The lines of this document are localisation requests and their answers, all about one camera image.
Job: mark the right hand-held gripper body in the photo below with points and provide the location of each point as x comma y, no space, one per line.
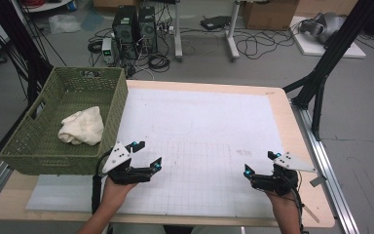
277,182

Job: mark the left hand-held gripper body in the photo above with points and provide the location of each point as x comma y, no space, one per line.
128,174

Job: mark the cream printed cloth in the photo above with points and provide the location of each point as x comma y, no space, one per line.
82,128

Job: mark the green woven basket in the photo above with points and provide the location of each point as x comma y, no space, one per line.
78,97

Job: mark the person's right hand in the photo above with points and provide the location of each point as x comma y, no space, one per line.
285,203

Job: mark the person's left hand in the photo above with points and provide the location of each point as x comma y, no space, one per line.
113,193

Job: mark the thin wooden stick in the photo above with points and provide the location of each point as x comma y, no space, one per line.
311,213

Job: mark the white grid mat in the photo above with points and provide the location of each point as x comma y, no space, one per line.
191,107

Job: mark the white power supply box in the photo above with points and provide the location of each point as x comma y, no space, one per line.
107,50

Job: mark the white floor board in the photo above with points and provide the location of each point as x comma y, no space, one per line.
311,48

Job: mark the large black computer tower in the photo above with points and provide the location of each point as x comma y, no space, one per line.
125,32

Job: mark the slim black computer tower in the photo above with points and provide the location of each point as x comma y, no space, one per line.
147,31

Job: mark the white desk leg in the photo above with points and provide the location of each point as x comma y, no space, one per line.
232,35
178,32

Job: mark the grey headset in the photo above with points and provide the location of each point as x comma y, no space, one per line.
324,26

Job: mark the brown cardboard box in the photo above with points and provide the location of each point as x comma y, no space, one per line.
269,14

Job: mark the clear plastic bag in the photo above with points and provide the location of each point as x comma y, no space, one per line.
64,23

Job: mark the flat black device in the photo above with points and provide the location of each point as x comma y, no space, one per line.
215,22

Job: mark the small grey bracket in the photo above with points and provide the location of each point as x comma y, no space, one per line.
317,181

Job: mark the aluminium rail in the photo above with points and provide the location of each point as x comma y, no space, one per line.
331,182

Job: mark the black metal frame stand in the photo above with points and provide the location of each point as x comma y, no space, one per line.
331,55

